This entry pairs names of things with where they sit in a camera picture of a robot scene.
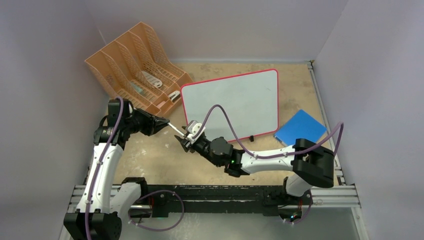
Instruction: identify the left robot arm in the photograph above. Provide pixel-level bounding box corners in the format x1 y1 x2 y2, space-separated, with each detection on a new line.
63 97 170 240

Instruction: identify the teal item in tray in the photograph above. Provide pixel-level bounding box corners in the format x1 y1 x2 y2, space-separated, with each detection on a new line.
130 82 144 95

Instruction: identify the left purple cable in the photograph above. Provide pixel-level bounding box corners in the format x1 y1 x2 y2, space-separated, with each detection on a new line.
84 96 185 240

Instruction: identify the peach plastic file organizer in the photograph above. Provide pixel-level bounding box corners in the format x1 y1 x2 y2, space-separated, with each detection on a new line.
85 22 193 117

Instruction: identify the blue notebook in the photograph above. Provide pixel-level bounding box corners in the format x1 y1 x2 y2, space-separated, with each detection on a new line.
273 109 327 146

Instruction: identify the white stapler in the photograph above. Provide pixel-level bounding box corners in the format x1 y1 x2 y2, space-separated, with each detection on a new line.
168 90 181 103

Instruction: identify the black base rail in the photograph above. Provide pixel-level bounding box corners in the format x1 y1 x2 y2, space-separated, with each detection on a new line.
140 184 311 218

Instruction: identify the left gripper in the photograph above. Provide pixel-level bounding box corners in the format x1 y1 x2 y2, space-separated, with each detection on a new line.
124 107 169 136

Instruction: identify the pink eraser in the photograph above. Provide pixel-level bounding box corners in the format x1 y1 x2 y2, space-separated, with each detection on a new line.
157 101 166 108

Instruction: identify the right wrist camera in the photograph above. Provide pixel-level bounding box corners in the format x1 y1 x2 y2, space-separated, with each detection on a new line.
184 120 202 142

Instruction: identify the pink-framed whiteboard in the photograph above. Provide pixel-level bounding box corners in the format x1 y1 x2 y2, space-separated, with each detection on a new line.
181 69 279 142

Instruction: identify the black and white marker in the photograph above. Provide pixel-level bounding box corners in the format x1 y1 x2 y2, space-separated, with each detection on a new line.
168 122 185 137

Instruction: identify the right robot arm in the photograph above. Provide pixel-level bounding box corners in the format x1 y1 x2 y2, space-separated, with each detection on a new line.
175 122 335 204

